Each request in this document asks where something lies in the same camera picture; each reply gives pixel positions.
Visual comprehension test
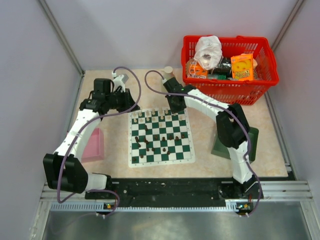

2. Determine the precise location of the green white chess mat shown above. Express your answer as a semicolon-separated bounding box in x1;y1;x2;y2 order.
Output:
128;107;196;168

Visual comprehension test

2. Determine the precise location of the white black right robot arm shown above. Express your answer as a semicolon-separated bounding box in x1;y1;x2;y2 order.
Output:
162;77;262;199

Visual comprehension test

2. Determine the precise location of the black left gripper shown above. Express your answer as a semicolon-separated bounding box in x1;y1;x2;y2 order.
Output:
105;88;140;113

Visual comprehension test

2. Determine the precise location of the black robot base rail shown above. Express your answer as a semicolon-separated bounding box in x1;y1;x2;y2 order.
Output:
84;177;263;213

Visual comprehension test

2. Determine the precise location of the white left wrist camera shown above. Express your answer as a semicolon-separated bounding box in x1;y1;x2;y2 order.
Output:
112;72;129;91

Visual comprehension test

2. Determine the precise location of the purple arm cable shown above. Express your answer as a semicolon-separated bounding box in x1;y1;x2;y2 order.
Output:
144;70;263;217
56;66;142;217

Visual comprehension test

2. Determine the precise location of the red plastic basket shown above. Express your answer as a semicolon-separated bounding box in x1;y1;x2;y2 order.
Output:
181;35;279;105

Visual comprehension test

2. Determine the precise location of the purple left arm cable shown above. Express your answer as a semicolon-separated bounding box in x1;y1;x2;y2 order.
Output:
56;66;142;217

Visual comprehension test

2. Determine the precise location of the black wrapped package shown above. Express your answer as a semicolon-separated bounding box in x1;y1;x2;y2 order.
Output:
212;57;232;76

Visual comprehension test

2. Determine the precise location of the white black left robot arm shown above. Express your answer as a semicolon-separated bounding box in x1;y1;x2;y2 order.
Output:
43;74;139;199

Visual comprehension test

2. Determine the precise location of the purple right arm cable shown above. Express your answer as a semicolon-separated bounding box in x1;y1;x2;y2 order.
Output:
144;70;263;217

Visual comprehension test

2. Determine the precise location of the white plastic bag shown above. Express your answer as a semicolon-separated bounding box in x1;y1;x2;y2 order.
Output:
193;35;223;70

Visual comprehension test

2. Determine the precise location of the green lotion bottle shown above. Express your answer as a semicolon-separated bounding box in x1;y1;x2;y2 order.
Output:
161;66;175;80

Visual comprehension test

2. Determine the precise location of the pink rectangular tray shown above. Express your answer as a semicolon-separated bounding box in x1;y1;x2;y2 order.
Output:
81;128;105;163

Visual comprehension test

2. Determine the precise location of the orange snack box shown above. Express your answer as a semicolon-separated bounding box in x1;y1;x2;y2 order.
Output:
230;53;254;82

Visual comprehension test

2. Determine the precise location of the orange white packet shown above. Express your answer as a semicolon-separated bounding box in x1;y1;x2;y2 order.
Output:
185;58;208;79

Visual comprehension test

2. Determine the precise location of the green square tray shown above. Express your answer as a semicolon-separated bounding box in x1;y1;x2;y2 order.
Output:
211;126;259;164

